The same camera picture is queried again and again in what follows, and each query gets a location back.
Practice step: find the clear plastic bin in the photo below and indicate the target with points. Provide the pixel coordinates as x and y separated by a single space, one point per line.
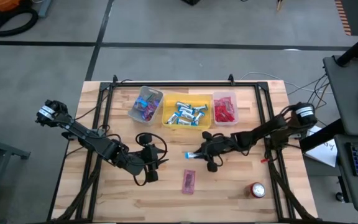
225 124

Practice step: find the wooden stick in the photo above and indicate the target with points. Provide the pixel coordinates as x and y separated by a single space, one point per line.
279 4

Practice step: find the black desk pole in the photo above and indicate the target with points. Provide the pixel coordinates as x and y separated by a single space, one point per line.
356 48

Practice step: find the orange vacuum cleaner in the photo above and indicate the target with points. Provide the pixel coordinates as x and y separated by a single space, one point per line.
2 3

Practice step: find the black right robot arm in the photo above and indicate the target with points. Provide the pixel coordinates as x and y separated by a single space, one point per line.
259 133

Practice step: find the black desk leg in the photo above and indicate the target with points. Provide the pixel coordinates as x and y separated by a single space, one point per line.
320 137

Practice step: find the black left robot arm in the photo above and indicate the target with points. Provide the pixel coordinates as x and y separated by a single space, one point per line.
85 137

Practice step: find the black caster wheel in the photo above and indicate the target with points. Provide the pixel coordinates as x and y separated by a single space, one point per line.
340 197

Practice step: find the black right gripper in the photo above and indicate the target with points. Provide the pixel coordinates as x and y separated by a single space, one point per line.
217 147

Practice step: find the yellow plastic bin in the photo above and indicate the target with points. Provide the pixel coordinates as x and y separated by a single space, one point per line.
166 102

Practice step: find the white paper sheet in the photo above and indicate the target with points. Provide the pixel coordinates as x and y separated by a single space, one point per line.
323 152

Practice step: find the red can with white top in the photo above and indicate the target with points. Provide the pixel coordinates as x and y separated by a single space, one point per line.
257 190

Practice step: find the pink clear candy bar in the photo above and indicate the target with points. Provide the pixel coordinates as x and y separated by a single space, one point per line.
220 104
229 116
188 182
229 104
219 115

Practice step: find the purple sour candy bag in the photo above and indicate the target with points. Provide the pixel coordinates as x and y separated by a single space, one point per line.
151 109
147 117

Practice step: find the white blue Hershey's bar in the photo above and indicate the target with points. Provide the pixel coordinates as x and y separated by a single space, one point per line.
187 115
190 155
198 116
186 110
183 122
172 118
200 108
183 104

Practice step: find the grey desk top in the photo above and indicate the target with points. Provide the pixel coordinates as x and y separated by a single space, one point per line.
346 99

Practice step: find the grey plastic bin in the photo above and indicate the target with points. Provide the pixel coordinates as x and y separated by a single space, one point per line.
137 117

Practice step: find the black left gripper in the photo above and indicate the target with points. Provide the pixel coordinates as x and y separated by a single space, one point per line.
149 158

